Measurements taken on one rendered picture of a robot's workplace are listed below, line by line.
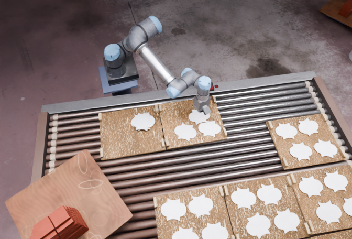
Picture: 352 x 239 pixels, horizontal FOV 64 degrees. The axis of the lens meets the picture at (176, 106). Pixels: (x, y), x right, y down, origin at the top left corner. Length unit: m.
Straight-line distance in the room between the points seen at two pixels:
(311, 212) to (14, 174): 2.55
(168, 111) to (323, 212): 1.12
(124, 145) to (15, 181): 1.49
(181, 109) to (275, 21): 2.62
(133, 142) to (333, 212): 1.25
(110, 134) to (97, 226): 0.60
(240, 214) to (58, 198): 1.02
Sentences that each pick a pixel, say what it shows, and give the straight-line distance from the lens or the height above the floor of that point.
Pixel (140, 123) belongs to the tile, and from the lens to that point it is 1.88.
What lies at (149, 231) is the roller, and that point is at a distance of 1.71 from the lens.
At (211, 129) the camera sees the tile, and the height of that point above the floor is 0.94.
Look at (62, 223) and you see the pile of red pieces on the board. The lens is 1.40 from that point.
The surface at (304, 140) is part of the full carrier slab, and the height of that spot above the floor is 0.94.
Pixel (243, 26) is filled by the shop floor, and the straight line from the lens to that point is 4.07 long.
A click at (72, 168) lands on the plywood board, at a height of 1.04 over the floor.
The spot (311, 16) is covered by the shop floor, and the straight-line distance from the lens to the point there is 4.56.
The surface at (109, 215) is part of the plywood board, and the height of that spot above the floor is 1.04.
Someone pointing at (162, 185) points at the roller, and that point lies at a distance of 1.76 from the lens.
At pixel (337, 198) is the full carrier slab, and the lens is 1.98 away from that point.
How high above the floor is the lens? 2.60
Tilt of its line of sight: 57 degrees down
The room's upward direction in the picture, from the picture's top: 1 degrees clockwise
